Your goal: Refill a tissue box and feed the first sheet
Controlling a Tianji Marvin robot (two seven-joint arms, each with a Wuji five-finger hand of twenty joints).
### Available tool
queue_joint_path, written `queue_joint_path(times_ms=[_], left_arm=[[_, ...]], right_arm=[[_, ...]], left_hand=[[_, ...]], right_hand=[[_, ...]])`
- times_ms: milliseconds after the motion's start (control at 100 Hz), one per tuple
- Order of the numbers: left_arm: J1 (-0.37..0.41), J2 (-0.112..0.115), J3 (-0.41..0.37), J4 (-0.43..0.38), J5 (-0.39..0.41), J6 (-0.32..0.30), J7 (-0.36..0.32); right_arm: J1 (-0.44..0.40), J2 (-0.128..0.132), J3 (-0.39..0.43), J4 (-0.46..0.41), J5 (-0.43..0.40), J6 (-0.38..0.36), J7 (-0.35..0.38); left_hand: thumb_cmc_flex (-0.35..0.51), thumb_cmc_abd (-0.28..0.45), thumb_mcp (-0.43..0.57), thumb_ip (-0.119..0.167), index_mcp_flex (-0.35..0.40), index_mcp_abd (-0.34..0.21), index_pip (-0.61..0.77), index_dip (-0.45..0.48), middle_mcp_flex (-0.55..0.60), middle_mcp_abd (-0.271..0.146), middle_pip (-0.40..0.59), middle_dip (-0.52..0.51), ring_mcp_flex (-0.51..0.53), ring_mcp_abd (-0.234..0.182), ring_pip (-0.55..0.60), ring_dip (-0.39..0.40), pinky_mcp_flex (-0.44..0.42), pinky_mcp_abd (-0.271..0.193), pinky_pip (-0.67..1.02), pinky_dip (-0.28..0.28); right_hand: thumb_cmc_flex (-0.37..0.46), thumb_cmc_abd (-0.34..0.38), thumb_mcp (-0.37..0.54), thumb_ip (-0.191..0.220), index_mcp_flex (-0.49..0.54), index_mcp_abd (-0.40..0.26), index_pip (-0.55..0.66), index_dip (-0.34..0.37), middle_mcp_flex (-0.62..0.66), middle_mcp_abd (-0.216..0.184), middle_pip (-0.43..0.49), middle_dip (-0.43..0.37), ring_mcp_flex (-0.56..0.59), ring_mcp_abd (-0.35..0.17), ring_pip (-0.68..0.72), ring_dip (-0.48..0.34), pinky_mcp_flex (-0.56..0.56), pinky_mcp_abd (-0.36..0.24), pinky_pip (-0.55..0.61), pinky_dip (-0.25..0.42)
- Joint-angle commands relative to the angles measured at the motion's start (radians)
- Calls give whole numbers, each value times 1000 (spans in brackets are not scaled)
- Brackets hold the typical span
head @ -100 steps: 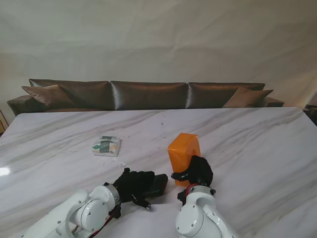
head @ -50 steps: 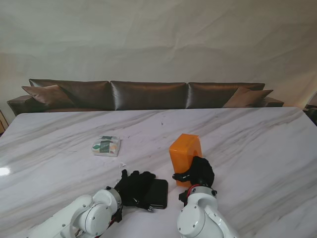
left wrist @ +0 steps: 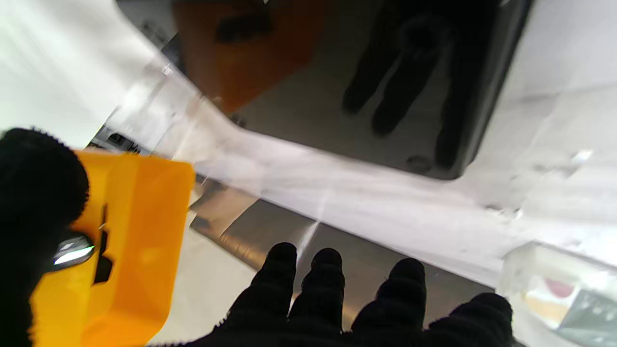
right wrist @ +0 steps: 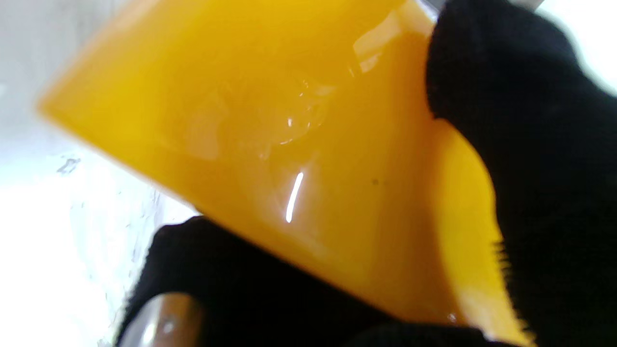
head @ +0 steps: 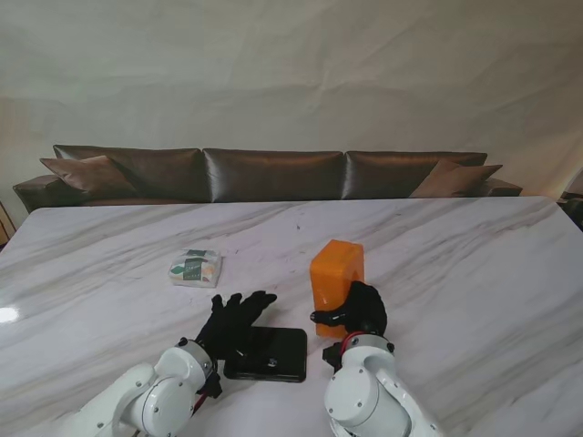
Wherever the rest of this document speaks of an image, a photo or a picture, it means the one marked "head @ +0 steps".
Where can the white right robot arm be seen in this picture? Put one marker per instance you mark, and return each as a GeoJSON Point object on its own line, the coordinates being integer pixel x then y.
{"type": "Point", "coordinates": [369, 396]}

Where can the brown sofa back cushion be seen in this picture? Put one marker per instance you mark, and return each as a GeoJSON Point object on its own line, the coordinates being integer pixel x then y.
{"type": "Point", "coordinates": [159, 173]}
{"type": "Point", "coordinates": [273, 175]}
{"type": "Point", "coordinates": [387, 175]}

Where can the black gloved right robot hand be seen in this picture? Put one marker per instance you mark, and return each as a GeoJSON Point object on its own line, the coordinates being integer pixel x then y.
{"type": "Point", "coordinates": [366, 309]}

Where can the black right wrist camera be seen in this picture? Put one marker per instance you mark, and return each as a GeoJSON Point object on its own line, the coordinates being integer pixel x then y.
{"type": "Point", "coordinates": [331, 357]}

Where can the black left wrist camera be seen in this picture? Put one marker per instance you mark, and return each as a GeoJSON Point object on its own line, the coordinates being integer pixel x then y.
{"type": "Point", "coordinates": [213, 387]}

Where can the white green tissue pack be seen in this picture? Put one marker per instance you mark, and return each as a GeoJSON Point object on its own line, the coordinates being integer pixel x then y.
{"type": "Point", "coordinates": [196, 268]}

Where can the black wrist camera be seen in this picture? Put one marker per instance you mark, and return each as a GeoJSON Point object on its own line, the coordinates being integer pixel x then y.
{"type": "Point", "coordinates": [213, 387]}
{"type": "Point", "coordinates": [331, 357]}

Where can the brown throw pillow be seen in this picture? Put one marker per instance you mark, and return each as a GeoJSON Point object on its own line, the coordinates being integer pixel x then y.
{"type": "Point", "coordinates": [455, 179]}
{"type": "Point", "coordinates": [86, 175]}

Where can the wooden furniture piece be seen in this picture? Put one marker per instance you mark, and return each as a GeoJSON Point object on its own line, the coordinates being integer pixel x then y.
{"type": "Point", "coordinates": [3, 223]}

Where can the dark furniture piece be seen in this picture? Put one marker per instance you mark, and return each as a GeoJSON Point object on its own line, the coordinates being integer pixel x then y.
{"type": "Point", "coordinates": [573, 207]}

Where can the orange tissue box cover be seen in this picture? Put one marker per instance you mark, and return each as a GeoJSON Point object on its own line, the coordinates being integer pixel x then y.
{"type": "Point", "coordinates": [332, 273]}

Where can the brown leather sofa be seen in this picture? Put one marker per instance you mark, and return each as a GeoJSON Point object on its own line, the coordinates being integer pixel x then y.
{"type": "Point", "coordinates": [41, 193]}

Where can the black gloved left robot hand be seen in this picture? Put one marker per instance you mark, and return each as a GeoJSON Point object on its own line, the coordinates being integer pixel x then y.
{"type": "Point", "coordinates": [228, 323]}

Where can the black tissue box base plate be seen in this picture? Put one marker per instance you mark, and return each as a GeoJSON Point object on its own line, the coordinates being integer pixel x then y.
{"type": "Point", "coordinates": [282, 355]}

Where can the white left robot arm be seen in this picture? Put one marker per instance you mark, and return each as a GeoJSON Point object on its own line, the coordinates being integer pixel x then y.
{"type": "Point", "coordinates": [159, 396]}

